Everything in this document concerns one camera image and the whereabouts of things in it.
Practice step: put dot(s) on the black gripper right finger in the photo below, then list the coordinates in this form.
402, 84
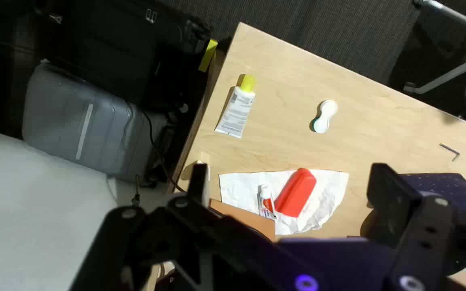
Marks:
433, 244

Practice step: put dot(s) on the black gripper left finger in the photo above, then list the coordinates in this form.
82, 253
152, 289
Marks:
153, 244

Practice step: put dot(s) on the orange plastic case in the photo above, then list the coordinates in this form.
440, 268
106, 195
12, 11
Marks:
296, 192

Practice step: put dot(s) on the black hex key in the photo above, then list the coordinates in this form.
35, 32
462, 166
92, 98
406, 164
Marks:
454, 155

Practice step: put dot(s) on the white crumpled cloth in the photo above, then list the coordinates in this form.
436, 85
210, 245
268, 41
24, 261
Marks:
331, 195

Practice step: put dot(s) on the gray plastic container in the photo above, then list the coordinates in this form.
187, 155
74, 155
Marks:
82, 124

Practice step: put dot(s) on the white tube with yellow cap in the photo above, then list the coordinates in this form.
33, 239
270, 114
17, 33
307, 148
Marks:
236, 111

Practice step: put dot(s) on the white contact lens case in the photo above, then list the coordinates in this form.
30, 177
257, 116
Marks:
325, 116

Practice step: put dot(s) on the yellow tag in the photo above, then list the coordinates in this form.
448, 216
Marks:
208, 54

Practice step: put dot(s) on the black box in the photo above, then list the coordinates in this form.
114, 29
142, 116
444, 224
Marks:
109, 43

